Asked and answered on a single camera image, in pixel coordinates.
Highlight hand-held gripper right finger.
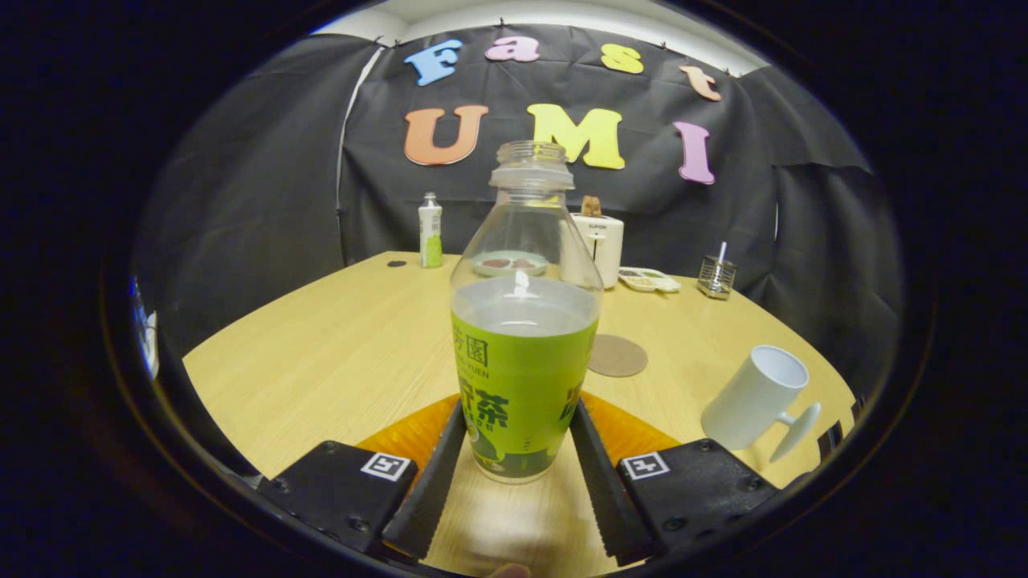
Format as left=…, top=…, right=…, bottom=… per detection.
left=569, top=391, right=781, bottom=567

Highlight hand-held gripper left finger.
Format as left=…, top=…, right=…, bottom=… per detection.
left=257, top=395, right=468, bottom=561

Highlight green label juice bottle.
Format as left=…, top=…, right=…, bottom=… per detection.
left=448, top=140, right=605, bottom=485

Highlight brown round coaster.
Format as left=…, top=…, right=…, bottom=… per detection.
left=588, top=334, right=648, bottom=378

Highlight white cup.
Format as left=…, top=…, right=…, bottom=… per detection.
left=701, top=345, right=822, bottom=464

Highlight small white green bottle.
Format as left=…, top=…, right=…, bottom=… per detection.
left=418, top=192, right=444, bottom=269

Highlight wooden table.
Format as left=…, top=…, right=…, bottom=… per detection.
left=183, top=251, right=859, bottom=577

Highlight white divided snack tray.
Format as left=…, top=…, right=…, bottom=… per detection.
left=618, top=267, right=682, bottom=294

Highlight pale green plate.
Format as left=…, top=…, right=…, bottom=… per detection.
left=470, top=250, right=551, bottom=278

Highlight white toaster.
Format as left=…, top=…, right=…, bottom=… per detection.
left=562, top=213, right=625, bottom=290

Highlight black backdrop cloth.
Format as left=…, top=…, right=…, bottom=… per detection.
left=133, top=24, right=904, bottom=394

